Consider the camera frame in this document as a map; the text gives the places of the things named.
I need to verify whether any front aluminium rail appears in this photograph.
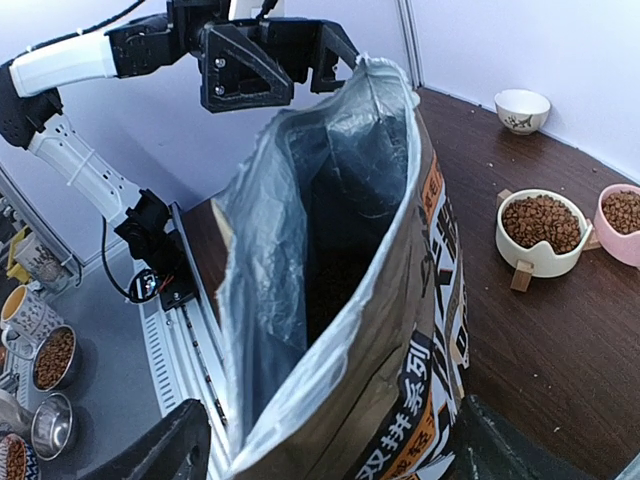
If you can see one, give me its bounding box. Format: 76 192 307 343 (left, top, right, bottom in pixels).
138 299 229 479

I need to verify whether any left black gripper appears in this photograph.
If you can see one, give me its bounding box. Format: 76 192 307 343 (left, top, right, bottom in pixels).
199 18 359 113

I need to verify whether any cream pet bowl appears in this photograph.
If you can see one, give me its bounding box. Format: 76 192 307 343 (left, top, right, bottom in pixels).
495 189 600 292

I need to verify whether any pink pet bowl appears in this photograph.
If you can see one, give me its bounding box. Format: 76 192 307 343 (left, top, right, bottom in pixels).
593 184 639 268

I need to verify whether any kibble in cream bowl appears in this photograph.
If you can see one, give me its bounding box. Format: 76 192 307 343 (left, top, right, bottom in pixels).
501 195 582 255

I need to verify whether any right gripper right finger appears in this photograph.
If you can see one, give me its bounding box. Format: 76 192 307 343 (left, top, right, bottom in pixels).
452 395 591 480

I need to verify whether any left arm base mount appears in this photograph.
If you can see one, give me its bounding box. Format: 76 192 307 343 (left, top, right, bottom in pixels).
115 189 196 311

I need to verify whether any steel bowl with kibble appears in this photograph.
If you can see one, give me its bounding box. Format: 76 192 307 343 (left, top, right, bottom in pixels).
32 325 80 392

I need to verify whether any empty steel bowl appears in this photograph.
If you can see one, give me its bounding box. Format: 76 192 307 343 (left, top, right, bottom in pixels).
31 393 79 461

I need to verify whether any pet food bag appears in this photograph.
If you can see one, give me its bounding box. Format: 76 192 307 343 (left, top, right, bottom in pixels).
213 55 469 479

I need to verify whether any left aluminium frame post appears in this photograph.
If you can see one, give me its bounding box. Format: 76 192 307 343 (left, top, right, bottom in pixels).
396 0 424 88

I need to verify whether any blue patterned kibble bowl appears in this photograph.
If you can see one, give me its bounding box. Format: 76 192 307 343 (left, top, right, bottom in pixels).
1 433 41 480

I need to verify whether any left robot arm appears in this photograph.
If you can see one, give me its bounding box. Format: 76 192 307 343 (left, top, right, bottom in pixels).
1 1 365 265

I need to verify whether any white patterned ceramic bowl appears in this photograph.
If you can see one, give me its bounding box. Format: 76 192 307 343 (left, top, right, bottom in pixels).
494 89 552 135

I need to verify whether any kibble in pink bowl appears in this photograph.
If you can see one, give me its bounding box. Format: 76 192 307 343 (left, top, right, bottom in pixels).
601 190 640 235

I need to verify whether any patterned ceramic mug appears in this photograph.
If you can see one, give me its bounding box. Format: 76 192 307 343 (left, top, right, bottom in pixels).
1 285 64 361

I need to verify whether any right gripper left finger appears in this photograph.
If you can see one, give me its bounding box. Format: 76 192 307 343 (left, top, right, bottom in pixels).
84 399 211 479

